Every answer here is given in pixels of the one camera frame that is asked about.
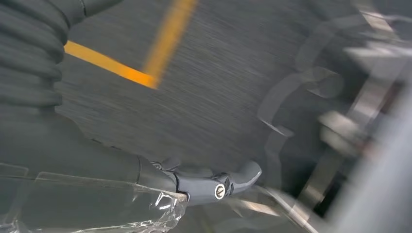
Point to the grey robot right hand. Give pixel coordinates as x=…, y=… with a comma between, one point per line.
x=64, y=167

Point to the steel workbench table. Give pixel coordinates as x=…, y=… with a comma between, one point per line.
x=386, y=193

